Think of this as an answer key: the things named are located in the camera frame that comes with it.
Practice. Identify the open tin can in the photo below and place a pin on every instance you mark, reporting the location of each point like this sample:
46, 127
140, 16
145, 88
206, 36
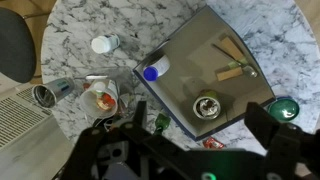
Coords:
206, 107

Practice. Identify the clear plastic cup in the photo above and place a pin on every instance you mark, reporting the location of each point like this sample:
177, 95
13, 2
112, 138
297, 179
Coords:
98, 100

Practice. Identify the white pill bottle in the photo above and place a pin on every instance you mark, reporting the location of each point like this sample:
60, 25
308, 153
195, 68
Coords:
104, 44

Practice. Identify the white wall heater grille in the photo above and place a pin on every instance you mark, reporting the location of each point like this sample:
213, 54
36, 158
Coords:
18, 116

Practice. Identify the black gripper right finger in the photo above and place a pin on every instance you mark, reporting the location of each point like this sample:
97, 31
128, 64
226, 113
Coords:
261, 125

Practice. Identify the green glass bottle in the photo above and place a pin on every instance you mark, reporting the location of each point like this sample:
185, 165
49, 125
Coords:
162, 121

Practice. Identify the red snack wrapper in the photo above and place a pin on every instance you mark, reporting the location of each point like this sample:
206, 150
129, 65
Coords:
213, 143

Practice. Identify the green round lid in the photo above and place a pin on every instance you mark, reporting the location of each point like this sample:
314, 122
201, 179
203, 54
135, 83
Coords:
284, 109

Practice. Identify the white bottle with blue cap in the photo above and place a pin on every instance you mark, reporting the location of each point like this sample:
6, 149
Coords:
157, 68

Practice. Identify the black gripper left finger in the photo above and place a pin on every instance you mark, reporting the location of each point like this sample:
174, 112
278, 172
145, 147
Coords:
140, 115

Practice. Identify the dark office chair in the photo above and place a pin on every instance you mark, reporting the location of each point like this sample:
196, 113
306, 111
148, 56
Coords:
15, 45

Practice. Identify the small green block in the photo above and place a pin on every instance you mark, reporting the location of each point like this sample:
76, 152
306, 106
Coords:
240, 62

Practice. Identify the metal tumbler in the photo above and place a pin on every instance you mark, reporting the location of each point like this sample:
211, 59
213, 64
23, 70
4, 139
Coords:
55, 90

